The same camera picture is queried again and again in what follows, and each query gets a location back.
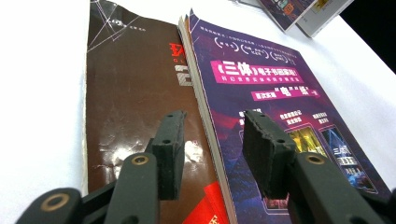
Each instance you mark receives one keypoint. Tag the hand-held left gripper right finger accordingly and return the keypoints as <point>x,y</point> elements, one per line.
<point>267,155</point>

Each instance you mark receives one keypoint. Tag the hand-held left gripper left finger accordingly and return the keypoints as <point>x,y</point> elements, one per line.
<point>168,155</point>

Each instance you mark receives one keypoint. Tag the dark brown magazine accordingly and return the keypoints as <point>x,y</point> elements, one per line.
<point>130,77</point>

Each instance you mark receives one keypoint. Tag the white picture-grid magazine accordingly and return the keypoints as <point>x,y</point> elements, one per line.
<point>323,15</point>

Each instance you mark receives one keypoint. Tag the white table mat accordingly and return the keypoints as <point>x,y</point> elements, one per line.
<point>37,93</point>

